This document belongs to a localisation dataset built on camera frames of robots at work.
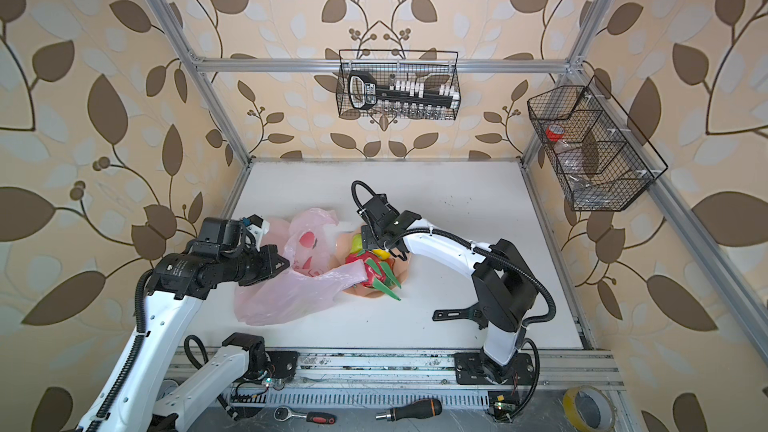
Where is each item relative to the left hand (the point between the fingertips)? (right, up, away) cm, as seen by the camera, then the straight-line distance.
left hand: (290, 261), depth 70 cm
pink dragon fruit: (+21, -6, +11) cm, 24 cm away
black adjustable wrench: (+47, -17, +13) cm, 52 cm away
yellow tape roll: (+71, -35, -1) cm, 79 cm away
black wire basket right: (+77, +25, +3) cm, 81 cm away
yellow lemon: (+21, -3, +19) cm, 29 cm away
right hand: (+20, +3, +17) cm, 26 cm away
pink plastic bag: (+5, -5, -1) cm, 7 cm away
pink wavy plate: (+9, 0, +21) cm, 23 cm away
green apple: (+13, 0, +20) cm, 24 cm away
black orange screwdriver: (+32, -33, -3) cm, 46 cm away
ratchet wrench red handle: (-1, -35, -2) cm, 35 cm away
